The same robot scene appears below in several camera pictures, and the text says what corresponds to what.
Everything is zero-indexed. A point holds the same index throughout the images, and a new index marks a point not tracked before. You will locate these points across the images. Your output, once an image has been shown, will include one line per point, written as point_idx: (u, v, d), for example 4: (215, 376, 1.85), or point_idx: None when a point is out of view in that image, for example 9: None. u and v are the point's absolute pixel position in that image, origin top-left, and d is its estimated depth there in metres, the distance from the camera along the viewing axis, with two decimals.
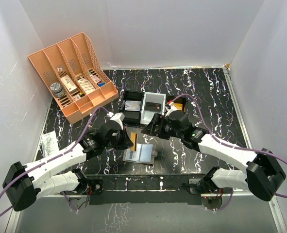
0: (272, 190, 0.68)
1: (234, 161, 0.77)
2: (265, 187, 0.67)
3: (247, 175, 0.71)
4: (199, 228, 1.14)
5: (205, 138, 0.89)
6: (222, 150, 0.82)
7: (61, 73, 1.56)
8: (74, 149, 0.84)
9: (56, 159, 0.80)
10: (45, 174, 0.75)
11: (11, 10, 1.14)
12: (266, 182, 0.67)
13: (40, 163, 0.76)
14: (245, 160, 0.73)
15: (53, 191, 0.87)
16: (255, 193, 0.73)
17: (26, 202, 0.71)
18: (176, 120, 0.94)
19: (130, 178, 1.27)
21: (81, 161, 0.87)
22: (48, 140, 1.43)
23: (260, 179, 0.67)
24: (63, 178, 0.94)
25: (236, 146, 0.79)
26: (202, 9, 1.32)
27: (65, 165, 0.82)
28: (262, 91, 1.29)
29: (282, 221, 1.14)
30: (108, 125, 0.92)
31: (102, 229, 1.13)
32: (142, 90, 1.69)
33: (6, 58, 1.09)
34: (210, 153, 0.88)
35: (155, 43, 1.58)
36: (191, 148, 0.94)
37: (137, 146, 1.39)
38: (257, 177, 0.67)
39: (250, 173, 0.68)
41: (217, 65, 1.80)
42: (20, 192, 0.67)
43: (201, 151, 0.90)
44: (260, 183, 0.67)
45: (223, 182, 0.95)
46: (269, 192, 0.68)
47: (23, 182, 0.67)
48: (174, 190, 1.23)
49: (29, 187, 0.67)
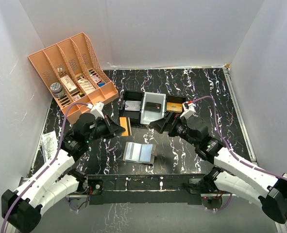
0: None
1: (252, 182, 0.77)
2: (282, 213, 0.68)
3: (266, 198, 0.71)
4: (198, 228, 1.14)
5: (222, 152, 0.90)
6: (239, 168, 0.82)
7: (61, 73, 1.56)
8: (58, 158, 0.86)
9: (44, 173, 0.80)
10: (39, 191, 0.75)
11: (11, 10, 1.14)
12: (283, 208, 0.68)
13: (30, 183, 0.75)
14: (266, 185, 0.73)
15: (55, 199, 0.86)
16: (268, 213, 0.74)
17: (32, 222, 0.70)
18: (195, 130, 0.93)
19: (130, 178, 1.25)
21: (70, 165, 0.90)
22: (48, 140, 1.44)
23: (280, 206, 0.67)
24: (60, 183, 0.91)
25: (256, 168, 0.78)
26: (202, 9, 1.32)
27: (56, 174, 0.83)
28: (262, 91, 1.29)
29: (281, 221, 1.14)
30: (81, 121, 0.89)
31: (102, 229, 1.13)
32: (142, 90, 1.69)
33: (6, 58, 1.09)
34: (225, 167, 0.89)
35: (155, 43, 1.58)
36: (206, 159, 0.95)
37: (137, 147, 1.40)
38: (277, 204, 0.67)
39: (270, 198, 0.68)
41: (217, 65, 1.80)
42: (20, 217, 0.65)
43: (216, 163, 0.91)
44: (277, 208, 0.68)
45: (228, 188, 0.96)
46: (284, 218, 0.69)
47: (19, 208, 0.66)
48: (174, 190, 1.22)
49: (27, 209, 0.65)
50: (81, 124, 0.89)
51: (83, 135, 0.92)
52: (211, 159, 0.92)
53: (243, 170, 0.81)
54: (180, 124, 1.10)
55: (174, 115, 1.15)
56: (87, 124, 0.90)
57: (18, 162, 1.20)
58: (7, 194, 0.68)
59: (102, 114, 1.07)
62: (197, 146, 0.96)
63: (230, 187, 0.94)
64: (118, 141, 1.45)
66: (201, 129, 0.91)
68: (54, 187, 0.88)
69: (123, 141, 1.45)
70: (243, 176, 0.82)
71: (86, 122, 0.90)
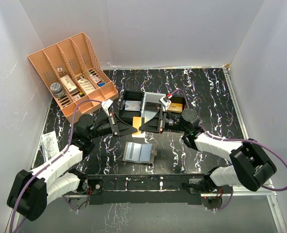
0: (258, 178, 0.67)
1: (222, 150, 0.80)
2: (248, 174, 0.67)
3: (232, 162, 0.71)
4: (199, 228, 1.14)
5: (201, 135, 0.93)
6: (213, 143, 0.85)
7: (61, 73, 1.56)
8: (70, 149, 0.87)
9: (58, 160, 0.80)
10: (52, 174, 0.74)
11: (11, 10, 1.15)
12: (249, 168, 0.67)
13: (45, 166, 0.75)
14: (230, 148, 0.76)
15: (58, 193, 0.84)
16: (243, 182, 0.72)
17: (39, 207, 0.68)
18: (188, 122, 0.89)
19: (130, 178, 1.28)
21: (78, 159, 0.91)
22: (48, 140, 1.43)
23: (242, 165, 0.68)
24: (64, 179, 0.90)
25: (225, 139, 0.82)
26: (202, 10, 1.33)
27: (67, 165, 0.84)
28: (262, 91, 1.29)
29: (281, 221, 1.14)
30: (81, 124, 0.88)
31: (102, 229, 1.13)
32: (142, 90, 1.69)
33: (6, 58, 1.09)
34: (205, 149, 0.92)
35: (155, 44, 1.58)
36: (190, 146, 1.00)
37: (137, 146, 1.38)
38: (239, 162, 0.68)
39: (234, 158, 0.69)
41: (217, 65, 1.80)
42: (33, 195, 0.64)
43: (198, 147, 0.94)
44: (242, 168, 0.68)
45: (220, 178, 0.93)
46: (254, 181, 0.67)
47: (34, 185, 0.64)
48: (174, 190, 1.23)
49: (42, 188, 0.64)
50: (81, 128, 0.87)
51: (86, 137, 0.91)
52: (195, 145, 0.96)
53: (214, 142, 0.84)
54: (169, 118, 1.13)
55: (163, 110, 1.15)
56: (87, 127, 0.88)
57: (18, 161, 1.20)
58: (21, 175, 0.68)
59: (107, 112, 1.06)
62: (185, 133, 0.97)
63: (221, 177, 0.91)
64: (119, 141, 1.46)
66: (193, 121, 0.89)
68: (57, 181, 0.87)
69: (124, 141, 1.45)
70: (216, 151, 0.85)
71: (86, 124, 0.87)
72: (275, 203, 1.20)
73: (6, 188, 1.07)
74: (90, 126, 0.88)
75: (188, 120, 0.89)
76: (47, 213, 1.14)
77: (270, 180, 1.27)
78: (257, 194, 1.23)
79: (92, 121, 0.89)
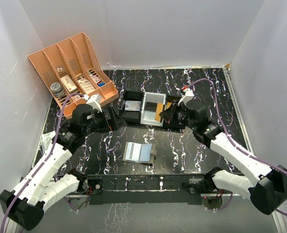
0: (274, 207, 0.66)
1: (245, 170, 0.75)
2: (269, 203, 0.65)
3: (256, 186, 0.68)
4: (199, 228, 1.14)
5: (220, 136, 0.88)
6: (236, 156, 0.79)
7: (61, 73, 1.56)
8: (53, 153, 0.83)
9: (40, 170, 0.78)
10: (37, 189, 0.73)
11: (11, 10, 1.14)
12: (272, 198, 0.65)
13: (26, 181, 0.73)
14: (258, 173, 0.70)
15: (57, 197, 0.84)
16: (255, 202, 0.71)
17: (35, 219, 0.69)
18: (193, 110, 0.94)
19: (130, 178, 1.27)
21: (66, 158, 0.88)
22: (48, 141, 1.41)
23: (267, 194, 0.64)
24: (60, 183, 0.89)
25: (251, 155, 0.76)
26: (202, 10, 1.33)
27: (53, 170, 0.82)
28: (262, 91, 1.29)
29: (281, 221, 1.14)
30: (79, 110, 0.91)
31: (102, 229, 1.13)
32: (142, 90, 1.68)
33: (6, 58, 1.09)
34: (221, 152, 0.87)
35: (155, 44, 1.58)
36: (202, 142, 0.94)
37: (137, 146, 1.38)
38: (265, 192, 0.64)
39: (260, 186, 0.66)
41: (217, 65, 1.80)
42: (21, 217, 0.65)
43: (211, 147, 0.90)
44: (264, 196, 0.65)
45: (225, 186, 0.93)
46: (270, 209, 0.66)
47: (17, 208, 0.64)
48: (174, 190, 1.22)
49: (26, 208, 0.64)
50: (78, 114, 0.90)
51: (79, 125, 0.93)
52: (208, 142, 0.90)
53: (237, 157, 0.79)
54: (179, 111, 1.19)
55: (174, 103, 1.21)
56: (83, 114, 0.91)
57: (18, 161, 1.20)
58: (4, 195, 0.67)
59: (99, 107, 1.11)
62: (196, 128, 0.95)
63: (225, 183, 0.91)
64: (119, 141, 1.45)
66: (199, 109, 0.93)
68: (54, 185, 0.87)
69: (124, 141, 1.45)
70: (236, 163, 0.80)
71: (82, 111, 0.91)
72: None
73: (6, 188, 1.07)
74: (86, 113, 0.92)
75: (193, 108, 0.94)
76: (47, 214, 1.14)
77: None
78: None
79: (88, 110, 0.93)
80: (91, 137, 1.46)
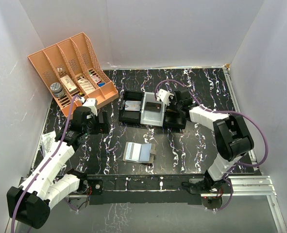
0: (233, 148, 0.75)
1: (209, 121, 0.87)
2: (226, 141, 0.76)
3: (214, 130, 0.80)
4: (198, 228, 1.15)
5: (194, 108, 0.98)
6: (203, 113, 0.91)
7: (61, 73, 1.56)
8: (60, 148, 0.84)
9: (46, 165, 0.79)
10: (44, 183, 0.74)
11: (11, 10, 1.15)
12: (227, 136, 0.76)
13: (34, 176, 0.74)
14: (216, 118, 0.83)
15: (60, 196, 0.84)
16: (220, 149, 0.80)
17: (42, 215, 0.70)
18: (177, 91, 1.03)
19: (130, 178, 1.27)
21: (70, 154, 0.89)
22: (48, 140, 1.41)
23: (222, 133, 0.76)
24: (63, 180, 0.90)
25: (214, 111, 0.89)
26: (202, 9, 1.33)
27: (58, 166, 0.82)
28: (262, 91, 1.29)
29: (281, 221, 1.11)
30: (79, 110, 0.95)
31: (102, 229, 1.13)
32: (142, 90, 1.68)
33: (6, 58, 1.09)
34: (196, 120, 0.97)
35: (155, 43, 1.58)
36: (185, 118, 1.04)
37: (137, 147, 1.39)
38: (220, 131, 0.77)
39: (215, 126, 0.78)
41: (217, 65, 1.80)
42: (31, 210, 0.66)
43: (192, 118, 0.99)
44: (221, 136, 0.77)
45: (216, 171, 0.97)
46: (229, 149, 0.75)
47: (27, 201, 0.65)
48: (174, 189, 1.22)
49: (37, 201, 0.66)
50: (78, 113, 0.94)
51: (80, 125, 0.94)
52: (189, 116, 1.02)
53: (204, 113, 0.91)
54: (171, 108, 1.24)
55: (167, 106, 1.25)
56: (83, 113, 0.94)
57: (18, 161, 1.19)
58: (12, 192, 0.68)
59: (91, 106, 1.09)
62: (180, 106, 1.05)
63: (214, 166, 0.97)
64: (119, 141, 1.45)
66: (182, 91, 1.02)
68: (57, 184, 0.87)
69: (124, 141, 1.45)
70: (204, 121, 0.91)
71: (83, 111, 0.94)
72: (275, 203, 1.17)
73: (6, 188, 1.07)
74: (86, 113, 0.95)
75: (178, 90, 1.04)
76: None
77: (270, 180, 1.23)
78: (258, 194, 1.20)
79: (87, 109, 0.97)
80: (90, 136, 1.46)
